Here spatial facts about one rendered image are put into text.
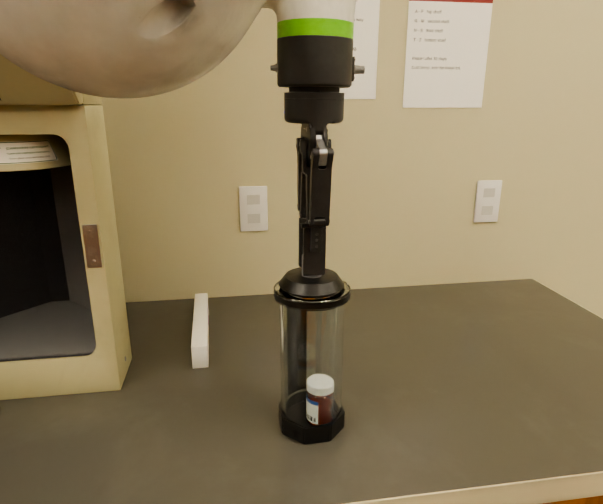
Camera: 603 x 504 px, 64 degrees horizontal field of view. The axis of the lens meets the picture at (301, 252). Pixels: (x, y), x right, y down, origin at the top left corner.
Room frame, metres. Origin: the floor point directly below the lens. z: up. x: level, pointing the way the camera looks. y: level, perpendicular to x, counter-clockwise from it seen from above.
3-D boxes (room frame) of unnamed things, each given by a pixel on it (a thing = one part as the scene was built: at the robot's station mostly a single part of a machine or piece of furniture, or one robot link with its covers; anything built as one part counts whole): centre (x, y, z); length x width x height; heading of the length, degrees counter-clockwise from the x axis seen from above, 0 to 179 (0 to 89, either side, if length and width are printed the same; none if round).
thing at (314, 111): (0.63, -0.02, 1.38); 0.08 x 0.07 x 0.09; 9
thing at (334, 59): (0.63, -0.02, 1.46); 0.12 x 0.09 x 0.06; 99
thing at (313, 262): (0.61, -0.02, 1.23); 0.03 x 0.01 x 0.07; 99
